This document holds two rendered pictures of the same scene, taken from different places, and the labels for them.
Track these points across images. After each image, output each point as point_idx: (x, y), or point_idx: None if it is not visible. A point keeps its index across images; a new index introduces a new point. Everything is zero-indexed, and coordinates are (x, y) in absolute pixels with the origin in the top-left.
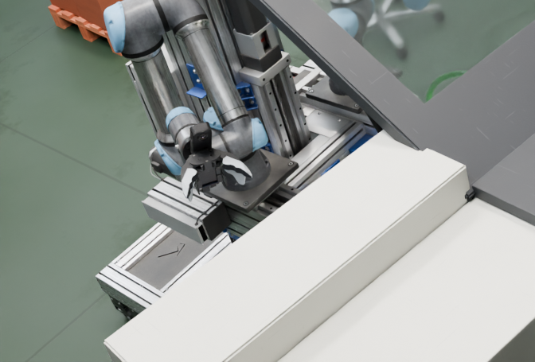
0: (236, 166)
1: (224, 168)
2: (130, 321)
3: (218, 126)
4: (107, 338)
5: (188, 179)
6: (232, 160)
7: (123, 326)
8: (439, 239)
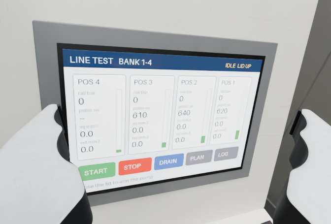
0: (57, 131)
1: (91, 212)
2: None
3: None
4: None
5: (328, 151)
6: (11, 189)
7: None
8: None
